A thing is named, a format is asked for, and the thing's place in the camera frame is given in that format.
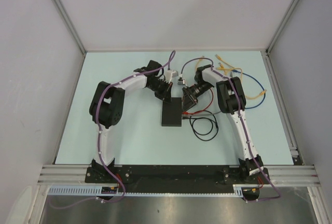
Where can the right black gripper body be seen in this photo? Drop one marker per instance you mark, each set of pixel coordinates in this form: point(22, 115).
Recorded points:
point(196, 90)

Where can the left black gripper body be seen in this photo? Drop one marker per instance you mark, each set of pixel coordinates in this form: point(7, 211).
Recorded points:
point(160, 86)

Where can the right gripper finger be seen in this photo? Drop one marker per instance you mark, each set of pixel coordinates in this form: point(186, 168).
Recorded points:
point(191, 103)
point(185, 101)

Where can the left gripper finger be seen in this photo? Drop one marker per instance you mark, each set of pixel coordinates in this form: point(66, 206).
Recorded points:
point(160, 96)
point(168, 97)

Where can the black network switch box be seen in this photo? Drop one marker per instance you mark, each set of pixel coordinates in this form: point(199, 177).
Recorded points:
point(172, 113)

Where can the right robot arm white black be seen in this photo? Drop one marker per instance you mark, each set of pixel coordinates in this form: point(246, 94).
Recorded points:
point(231, 101)

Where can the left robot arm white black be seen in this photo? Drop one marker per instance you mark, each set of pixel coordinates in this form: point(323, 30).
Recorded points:
point(108, 101)

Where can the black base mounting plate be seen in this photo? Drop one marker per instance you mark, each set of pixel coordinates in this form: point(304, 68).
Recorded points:
point(176, 178)

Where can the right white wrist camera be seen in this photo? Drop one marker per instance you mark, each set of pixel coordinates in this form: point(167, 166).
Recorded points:
point(182, 82)

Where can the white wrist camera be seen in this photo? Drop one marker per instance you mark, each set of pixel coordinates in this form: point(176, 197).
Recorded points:
point(182, 82)
point(170, 74)

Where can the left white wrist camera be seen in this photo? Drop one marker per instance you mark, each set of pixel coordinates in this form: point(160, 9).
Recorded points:
point(170, 74)

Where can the slotted cable duct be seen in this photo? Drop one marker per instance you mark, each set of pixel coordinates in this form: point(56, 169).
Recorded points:
point(105, 191)

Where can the right aluminium side rail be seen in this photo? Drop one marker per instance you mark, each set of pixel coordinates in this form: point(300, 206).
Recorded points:
point(287, 126)

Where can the aluminium front rail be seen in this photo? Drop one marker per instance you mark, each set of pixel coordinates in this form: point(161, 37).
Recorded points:
point(279, 175)

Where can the left aluminium corner post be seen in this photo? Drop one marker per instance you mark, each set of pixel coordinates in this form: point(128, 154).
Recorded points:
point(69, 25)

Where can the aluminium corner post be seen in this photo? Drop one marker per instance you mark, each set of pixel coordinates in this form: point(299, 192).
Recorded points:
point(69, 25)
point(287, 16)

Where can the right aluminium corner post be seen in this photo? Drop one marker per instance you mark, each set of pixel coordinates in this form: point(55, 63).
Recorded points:
point(287, 16)

